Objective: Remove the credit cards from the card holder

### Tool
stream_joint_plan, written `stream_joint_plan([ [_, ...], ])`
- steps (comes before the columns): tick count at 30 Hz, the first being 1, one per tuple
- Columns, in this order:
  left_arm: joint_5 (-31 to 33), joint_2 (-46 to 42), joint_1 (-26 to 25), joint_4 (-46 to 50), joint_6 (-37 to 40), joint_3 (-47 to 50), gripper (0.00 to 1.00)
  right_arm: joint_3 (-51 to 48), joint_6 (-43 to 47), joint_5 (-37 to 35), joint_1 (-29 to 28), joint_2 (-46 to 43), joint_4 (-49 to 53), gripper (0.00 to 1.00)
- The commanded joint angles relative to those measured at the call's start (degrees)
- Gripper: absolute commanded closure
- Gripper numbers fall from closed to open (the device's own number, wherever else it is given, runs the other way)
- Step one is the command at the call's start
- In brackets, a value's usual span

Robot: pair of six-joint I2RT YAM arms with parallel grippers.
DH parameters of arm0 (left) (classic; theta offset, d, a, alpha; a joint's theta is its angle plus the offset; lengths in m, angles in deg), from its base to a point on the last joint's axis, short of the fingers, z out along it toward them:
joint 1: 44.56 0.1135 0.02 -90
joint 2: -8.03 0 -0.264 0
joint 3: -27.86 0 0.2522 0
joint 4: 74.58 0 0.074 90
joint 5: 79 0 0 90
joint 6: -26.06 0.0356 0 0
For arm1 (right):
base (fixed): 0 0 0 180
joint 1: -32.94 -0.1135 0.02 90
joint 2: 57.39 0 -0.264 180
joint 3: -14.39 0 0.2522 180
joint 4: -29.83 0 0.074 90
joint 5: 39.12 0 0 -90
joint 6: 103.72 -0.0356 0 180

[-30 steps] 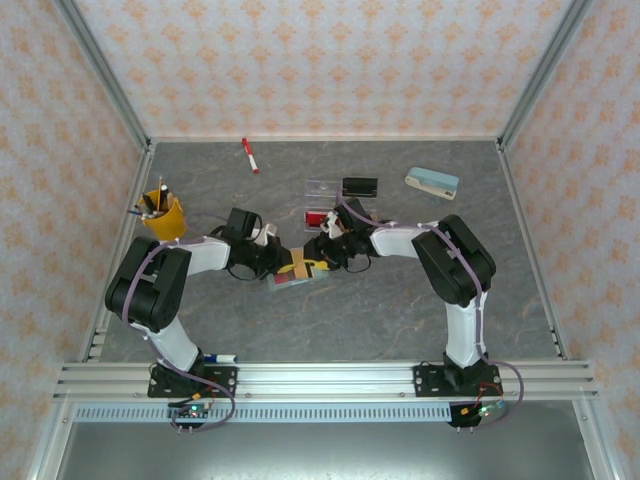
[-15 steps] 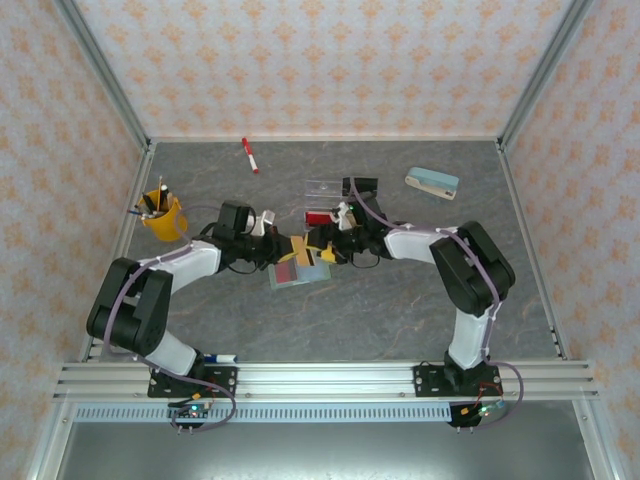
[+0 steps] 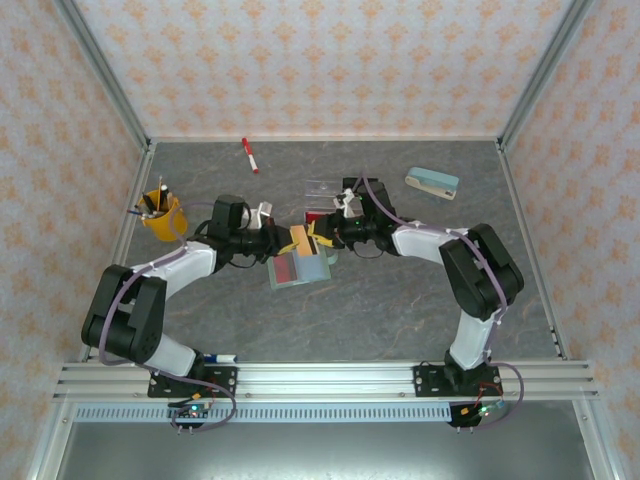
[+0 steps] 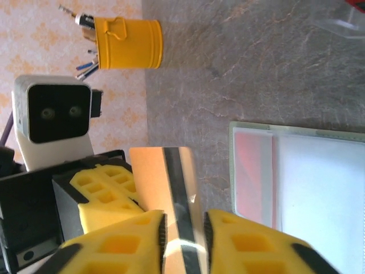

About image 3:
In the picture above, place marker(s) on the red card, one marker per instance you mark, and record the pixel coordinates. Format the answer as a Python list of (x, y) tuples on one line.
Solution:
[(314, 217), (287, 270)]

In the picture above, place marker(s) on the orange card with grey stripe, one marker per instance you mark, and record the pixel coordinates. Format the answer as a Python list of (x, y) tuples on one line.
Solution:
[(298, 240)]

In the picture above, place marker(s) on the green card holder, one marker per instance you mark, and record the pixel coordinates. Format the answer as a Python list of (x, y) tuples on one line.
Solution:
[(315, 270)]

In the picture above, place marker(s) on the black card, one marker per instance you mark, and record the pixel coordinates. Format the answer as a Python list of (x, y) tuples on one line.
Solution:
[(350, 182)]

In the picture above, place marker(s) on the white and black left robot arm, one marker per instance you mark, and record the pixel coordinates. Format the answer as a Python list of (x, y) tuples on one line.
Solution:
[(180, 265)]

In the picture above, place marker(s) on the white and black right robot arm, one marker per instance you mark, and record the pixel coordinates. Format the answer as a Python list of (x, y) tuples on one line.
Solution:
[(415, 240)]

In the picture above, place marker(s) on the clear acrylic card box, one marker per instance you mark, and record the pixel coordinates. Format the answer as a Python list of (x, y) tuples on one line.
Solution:
[(320, 190)]

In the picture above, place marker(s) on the wooden ruler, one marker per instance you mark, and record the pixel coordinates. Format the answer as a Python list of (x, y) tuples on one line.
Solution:
[(173, 202)]

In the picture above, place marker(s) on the red and white marker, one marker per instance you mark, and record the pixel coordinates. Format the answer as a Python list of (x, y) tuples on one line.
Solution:
[(250, 156)]

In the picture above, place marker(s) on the black marker with white cap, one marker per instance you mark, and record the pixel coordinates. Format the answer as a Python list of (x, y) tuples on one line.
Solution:
[(165, 197)]

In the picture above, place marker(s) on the yellow pen cup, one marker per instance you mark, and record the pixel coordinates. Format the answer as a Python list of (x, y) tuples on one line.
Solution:
[(160, 225)]

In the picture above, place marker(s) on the blue and cream stapler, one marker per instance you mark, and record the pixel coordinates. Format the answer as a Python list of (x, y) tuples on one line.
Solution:
[(430, 182)]

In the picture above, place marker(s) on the wooden pencil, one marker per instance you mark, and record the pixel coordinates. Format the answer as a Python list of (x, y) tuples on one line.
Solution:
[(160, 192)]

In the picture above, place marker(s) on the black pen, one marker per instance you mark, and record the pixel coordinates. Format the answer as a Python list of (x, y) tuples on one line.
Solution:
[(149, 201)]

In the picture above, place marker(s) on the blue pen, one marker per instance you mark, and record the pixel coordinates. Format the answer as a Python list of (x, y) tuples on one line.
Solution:
[(135, 212)]

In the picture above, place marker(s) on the white marker with blue cap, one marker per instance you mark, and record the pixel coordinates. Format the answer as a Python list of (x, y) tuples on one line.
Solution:
[(222, 358)]

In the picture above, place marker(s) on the grey metal panel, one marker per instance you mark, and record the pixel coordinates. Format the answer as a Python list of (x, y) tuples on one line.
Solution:
[(320, 455)]

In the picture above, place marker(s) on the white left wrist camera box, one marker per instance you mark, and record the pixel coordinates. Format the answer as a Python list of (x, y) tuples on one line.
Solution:
[(260, 215)]

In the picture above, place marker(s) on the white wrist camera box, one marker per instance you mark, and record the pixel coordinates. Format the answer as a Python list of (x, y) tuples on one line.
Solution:
[(260, 215), (345, 201)]

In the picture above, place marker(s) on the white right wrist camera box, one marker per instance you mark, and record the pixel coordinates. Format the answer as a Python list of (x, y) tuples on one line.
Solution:
[(345, 201)]

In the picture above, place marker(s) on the back aluminium frame rail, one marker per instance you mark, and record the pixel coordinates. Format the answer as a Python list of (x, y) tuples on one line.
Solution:
[(300, 138)]

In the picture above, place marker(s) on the aluminium frame rail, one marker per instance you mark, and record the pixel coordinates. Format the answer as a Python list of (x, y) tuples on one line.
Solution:
[(534, 250), (300, 138), (119, 250)]

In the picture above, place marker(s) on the left side aluminium frame rail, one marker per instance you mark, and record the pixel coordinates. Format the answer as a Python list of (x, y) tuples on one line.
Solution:
[(119, 250)]

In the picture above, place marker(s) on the aluminium front mounting rail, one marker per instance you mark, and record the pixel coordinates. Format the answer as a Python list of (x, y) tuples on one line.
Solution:
[(325, 380)]

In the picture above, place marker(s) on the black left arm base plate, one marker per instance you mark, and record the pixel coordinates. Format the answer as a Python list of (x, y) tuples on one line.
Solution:
[(225, 380)]

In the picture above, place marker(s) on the right side aluminium frame rail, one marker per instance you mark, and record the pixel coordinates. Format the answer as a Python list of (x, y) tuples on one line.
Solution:
[(534, 250)]

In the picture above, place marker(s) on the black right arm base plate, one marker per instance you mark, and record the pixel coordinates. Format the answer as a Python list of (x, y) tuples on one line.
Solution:
[(425, 382)]

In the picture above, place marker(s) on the back left aluminium frame post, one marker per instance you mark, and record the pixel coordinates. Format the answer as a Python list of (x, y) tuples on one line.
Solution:
[(107, 75)]

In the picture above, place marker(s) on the aluminium frame post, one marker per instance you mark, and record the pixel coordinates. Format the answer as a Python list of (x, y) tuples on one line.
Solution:
[(540, 75), (595, 445), (50, 445), (107, 75)]

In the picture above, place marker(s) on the back right aluminium frame post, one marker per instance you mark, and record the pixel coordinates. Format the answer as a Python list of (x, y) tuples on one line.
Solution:
[(540, 75)]

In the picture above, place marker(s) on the front left aluminium frame post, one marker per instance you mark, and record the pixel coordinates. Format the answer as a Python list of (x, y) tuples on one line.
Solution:
[(50, 445)]

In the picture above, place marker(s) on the front right aluminium frame post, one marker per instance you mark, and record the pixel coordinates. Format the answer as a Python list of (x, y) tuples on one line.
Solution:
[(595, 445)]

